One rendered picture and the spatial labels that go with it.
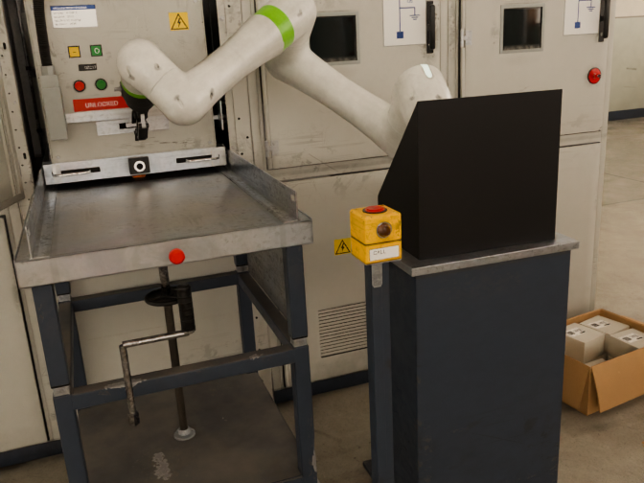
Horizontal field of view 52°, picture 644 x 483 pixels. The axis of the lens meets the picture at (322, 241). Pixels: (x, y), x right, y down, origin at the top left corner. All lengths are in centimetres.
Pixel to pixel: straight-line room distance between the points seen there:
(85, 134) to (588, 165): 182
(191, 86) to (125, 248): 40
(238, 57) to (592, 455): 153
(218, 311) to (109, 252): 88
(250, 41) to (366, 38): 62
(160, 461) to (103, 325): 51
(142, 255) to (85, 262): 11
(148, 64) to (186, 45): 56
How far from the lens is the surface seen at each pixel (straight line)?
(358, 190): 226
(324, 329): 236
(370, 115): 182
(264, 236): 147
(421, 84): 167
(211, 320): 225
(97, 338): 223
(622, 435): 236
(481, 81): 243
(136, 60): 158
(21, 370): 225
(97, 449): 204
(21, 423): 233
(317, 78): 187
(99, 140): 211
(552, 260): 165
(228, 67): 163
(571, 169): 271
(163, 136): 213
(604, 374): 238
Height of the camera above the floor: 123
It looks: 17 degrees down
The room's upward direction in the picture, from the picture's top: 3 degrees counter-clockwise
